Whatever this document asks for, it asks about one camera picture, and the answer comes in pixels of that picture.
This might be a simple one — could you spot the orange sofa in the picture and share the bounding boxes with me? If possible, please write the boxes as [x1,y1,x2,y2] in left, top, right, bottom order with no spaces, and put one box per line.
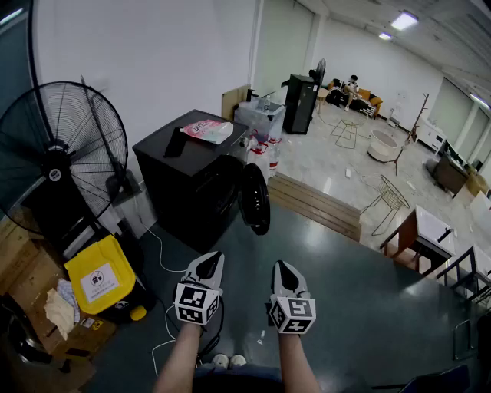
[325,78,384,118]

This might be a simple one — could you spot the grey utility box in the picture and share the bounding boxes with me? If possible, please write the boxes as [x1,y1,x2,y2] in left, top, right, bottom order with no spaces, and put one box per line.
[105,168,143,208]

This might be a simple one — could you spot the person's right forearm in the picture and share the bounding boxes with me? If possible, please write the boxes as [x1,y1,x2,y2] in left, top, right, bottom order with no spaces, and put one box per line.
[278,330,322,393]

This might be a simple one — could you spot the large black pedestal fan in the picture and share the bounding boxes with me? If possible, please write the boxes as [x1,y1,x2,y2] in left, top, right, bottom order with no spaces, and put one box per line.
[0,80,130,246]

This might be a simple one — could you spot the gold wire chair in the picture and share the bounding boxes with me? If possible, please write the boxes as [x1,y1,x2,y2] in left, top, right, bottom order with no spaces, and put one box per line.
[360,174,411,237]

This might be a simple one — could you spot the wooden table with white top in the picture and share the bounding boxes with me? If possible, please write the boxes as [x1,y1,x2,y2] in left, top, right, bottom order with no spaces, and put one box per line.
[379,204,457,276]

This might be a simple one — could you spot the black cloth pouch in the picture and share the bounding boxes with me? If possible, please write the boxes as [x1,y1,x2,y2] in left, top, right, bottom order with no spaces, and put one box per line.
[163,127,189,159]

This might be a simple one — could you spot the black tripod stand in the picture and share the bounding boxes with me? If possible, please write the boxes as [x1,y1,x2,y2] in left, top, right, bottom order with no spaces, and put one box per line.
[385,137,414,177]

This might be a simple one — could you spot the thin white floor cable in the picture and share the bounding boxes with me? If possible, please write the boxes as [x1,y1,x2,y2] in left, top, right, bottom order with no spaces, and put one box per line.
[347,163,388,193]

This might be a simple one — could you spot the grey wall pipe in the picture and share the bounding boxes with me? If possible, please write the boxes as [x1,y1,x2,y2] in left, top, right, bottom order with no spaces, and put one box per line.
[79,74,127,185]

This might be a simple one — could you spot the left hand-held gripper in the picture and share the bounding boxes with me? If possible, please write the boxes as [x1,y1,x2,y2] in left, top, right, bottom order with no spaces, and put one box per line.
[173,251,226,327]

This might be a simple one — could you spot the dark brown desk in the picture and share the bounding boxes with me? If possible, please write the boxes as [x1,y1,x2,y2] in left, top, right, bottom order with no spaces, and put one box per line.
[433,151,471,199]

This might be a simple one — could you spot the tall black cabinet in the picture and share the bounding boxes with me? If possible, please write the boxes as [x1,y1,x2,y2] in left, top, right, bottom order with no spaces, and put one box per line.
[282,74,320,135]

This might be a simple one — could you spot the black rectangular case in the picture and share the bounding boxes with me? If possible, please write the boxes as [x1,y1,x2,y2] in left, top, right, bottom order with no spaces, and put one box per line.
[21,180,101,254]

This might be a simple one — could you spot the brown cardboard box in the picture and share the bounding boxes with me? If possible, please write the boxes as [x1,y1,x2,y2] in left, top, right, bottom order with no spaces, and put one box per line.
[0,209,64,296]
[7,264,118,362]

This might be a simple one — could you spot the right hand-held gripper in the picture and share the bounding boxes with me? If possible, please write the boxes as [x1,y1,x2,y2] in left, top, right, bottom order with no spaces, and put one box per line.
[265,259,317,335]

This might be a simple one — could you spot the large ceiling light panel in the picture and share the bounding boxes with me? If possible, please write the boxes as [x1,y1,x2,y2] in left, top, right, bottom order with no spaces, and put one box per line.
[390,11,419,31]

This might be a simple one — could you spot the blue checked cloth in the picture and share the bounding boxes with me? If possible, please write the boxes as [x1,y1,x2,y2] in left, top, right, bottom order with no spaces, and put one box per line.
[57,279,81,323]

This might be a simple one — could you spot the metal frame chair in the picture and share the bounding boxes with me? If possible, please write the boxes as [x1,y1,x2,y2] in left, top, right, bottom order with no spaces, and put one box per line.
[451,314,491,362]

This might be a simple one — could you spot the person's blue jeans legs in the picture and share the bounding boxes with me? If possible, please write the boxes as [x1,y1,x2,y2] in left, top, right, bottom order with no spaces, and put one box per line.
[193,364,285,393]

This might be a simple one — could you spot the white power cable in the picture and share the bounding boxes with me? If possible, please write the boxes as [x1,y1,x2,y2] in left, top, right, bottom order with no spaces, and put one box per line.
[141,222,189,377]

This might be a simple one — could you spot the white low cabinet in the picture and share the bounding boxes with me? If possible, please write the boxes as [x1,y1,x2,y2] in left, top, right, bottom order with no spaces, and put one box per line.
[416,117,448,154]

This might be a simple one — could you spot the pink detergent refill pouch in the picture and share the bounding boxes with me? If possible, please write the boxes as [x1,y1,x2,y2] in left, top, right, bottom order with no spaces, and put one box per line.
[180,118,234,146]

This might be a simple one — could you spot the small black standing fan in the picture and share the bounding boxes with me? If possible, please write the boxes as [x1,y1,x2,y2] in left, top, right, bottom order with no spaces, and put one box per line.
[308,58,327,91]

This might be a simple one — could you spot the beige crumpled cloth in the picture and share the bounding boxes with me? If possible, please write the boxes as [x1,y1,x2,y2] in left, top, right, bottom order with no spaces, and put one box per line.
[44,287,76,341]

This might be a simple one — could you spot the gold wire stool frame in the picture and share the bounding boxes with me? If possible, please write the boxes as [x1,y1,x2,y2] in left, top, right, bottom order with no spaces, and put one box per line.
[330,118,367,150]

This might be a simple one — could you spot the wooden coat rack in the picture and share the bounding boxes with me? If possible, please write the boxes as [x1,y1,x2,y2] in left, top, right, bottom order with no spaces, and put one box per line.
[406,92,430,143]

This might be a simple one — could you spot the black bin with yellow lid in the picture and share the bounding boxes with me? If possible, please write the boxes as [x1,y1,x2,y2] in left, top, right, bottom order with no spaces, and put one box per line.
[64,233,157,325]

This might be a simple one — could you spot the wooden slatted platform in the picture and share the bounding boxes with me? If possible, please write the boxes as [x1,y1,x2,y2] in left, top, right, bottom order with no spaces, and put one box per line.
[267,171,363,243]

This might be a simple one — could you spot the black washing machine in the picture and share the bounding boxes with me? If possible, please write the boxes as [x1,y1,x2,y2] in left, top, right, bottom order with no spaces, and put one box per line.
[132,109,255,254]

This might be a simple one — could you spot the person's left forearm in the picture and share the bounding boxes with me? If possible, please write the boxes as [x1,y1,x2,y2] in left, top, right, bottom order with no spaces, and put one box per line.
[153,321,205,393]

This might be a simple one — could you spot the black frame table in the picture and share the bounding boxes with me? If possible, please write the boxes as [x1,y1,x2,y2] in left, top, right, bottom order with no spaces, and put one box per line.
[437,245,491,304]

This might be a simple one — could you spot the brown wooden board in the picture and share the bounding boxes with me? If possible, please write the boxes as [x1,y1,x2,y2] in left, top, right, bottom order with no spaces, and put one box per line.
[221,84,252,122]

